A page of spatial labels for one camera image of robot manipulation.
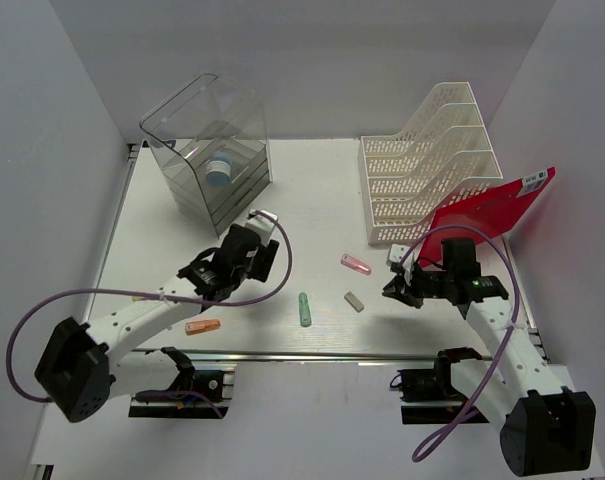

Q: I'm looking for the blue white small jar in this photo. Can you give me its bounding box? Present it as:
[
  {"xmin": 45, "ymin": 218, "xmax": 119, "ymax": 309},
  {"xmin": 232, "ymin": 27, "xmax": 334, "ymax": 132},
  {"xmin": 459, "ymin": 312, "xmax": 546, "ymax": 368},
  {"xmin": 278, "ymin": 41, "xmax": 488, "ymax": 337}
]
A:
[{"xmin": 205, "ymin": 151, "xmax": 232, "ymax": 187}]

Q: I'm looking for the clear acrylic drawer organizer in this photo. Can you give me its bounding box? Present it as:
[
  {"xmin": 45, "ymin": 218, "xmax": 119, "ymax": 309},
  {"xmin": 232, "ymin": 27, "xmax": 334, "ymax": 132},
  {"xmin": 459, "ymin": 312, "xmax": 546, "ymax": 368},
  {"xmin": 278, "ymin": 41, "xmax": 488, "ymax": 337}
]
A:
[{"xmin": 139, "ymin": 73, "xmax": 272, "ymax": 236}]

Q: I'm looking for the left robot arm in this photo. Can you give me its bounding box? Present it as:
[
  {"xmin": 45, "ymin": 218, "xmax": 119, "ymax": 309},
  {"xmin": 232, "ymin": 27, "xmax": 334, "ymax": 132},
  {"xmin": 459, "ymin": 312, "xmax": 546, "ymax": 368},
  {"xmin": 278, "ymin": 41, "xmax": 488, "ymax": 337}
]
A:
[{"xmin": 35, "ymin": 211, "xmax": 279, "ymax": 423}]

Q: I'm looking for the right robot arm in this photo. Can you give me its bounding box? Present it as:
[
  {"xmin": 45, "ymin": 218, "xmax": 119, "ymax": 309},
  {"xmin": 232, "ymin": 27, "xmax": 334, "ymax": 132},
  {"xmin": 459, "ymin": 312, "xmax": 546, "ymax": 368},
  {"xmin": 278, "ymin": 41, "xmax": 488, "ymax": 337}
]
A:
[{"xmin": 383, "ymin": 237, "xmax": 596, "ymax": 477}]

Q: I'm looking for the beige eraser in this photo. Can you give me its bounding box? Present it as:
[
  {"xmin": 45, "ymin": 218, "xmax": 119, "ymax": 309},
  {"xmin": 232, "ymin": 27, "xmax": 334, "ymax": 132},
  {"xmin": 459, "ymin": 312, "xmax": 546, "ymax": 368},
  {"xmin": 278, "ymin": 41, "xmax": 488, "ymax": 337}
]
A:
[{"xmin": 344, "ymin": 291, "xmax": 364, "ymax": 313}]

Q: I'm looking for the green highlighter pen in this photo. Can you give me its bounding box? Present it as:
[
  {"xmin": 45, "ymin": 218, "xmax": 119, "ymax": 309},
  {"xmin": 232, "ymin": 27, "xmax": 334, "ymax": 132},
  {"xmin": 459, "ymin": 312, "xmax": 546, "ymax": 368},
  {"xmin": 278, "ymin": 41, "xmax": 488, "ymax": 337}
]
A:
[{"xmin": 298, "ymin": 292, "xmax": 312, "ymax": 328}]

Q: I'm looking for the pink highlighter pen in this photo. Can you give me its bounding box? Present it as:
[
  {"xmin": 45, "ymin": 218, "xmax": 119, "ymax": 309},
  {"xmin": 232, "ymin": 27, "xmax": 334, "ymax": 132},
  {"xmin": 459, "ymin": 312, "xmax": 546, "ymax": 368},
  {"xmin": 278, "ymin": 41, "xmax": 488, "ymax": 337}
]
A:
[{"xmin": 340, "ymin": 254, "xmax": 372, "ymax": 276}]

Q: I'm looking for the orange highlighter pen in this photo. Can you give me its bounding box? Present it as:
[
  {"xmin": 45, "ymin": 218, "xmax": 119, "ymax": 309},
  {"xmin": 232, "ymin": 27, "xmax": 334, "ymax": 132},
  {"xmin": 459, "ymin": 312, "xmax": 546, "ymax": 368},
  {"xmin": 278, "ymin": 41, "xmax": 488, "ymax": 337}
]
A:
[{"xmin": 184, "ymin": 319, "xmax": 221, "ymax": 336}]

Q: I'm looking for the red plastic folder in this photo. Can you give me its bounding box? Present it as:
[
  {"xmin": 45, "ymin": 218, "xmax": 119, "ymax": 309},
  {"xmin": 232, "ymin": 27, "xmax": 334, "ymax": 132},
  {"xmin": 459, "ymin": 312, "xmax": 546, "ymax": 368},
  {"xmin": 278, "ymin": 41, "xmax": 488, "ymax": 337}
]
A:
[{"xmin": 405, "ymin": 167, "xmax": 556, "ymax": 267}]

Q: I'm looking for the cream plastic file rack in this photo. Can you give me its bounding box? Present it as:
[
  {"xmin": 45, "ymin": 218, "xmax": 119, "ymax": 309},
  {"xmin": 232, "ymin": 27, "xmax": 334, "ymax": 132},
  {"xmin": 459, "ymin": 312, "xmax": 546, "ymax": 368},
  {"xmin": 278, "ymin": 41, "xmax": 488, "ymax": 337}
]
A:
[{"xmin": 358, "ymin": 82, "xmax": 503, "ymax": 246}]

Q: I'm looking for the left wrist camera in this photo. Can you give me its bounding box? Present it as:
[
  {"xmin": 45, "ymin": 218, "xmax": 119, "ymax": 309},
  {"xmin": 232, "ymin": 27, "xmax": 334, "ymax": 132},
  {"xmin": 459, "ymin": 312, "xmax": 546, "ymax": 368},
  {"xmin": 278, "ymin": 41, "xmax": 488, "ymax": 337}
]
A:
[{"xmin": 244, "ymin": 209, "xmax": 278, "ymax": 246}]

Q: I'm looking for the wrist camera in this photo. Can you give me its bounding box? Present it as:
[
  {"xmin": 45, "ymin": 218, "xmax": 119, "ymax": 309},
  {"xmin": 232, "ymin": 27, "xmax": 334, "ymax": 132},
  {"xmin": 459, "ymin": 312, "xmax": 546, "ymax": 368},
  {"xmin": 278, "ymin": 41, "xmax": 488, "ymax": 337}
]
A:
[
  {"xmin": 244, "ymin": 209, "xmax": 278, "ymax": 246},
  {"xmin": 386, "ymin": 244, "xmax": 417, "ymax": 285}
]

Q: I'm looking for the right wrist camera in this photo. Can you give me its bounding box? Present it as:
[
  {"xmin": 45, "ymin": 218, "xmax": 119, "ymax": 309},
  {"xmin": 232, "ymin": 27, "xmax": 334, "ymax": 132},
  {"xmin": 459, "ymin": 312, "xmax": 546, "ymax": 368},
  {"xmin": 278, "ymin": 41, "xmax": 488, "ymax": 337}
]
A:
[{"xmin": 386, "ymin": 244, "xmax": 417, "ymax": 285}]

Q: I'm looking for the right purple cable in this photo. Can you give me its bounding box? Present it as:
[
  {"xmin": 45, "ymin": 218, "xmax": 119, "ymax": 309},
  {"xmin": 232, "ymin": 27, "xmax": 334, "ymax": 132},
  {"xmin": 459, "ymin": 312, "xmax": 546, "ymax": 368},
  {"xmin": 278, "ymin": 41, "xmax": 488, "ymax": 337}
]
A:
[{"xmin": 412, "ymin": 226, "xmax": 521, "ymax": 462}]

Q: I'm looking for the purple cable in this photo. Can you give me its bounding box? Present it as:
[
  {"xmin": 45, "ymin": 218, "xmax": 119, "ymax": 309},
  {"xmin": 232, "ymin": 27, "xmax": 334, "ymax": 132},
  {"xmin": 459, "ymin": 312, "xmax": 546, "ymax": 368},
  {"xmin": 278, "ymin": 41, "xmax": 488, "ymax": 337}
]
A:
[
  {"xmin": 412, "ymin": 226, "xmax": 521, "ymax": 462},
  {"xmin": 6, "ymin": 212, "xmax": 293, "ymax": 419}
]

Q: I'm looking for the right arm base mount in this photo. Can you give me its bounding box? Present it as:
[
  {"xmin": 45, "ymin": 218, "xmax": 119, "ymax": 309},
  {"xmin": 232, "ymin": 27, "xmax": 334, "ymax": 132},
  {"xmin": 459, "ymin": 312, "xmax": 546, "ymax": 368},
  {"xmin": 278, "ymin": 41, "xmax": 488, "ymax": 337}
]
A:
[{"xmin": 389, "ymin": 347, "xmax": 489, "ymax": 425}]

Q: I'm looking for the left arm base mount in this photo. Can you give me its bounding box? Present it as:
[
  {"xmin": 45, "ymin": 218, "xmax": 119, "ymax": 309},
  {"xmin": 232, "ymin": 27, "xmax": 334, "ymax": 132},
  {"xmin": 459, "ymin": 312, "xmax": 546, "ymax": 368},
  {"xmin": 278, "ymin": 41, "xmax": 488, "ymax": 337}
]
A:
[{"xmin": 128, "ymin": 347, "xmax": 234, "ymax": 420}]

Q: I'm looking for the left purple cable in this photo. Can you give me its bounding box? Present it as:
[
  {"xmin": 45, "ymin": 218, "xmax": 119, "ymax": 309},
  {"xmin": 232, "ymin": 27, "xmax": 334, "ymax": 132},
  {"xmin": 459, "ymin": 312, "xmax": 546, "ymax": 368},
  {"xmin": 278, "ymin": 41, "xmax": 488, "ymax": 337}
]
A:
[{"xmin": 6, "ymin": 212, "xmax": 293, "ymax": 419}]

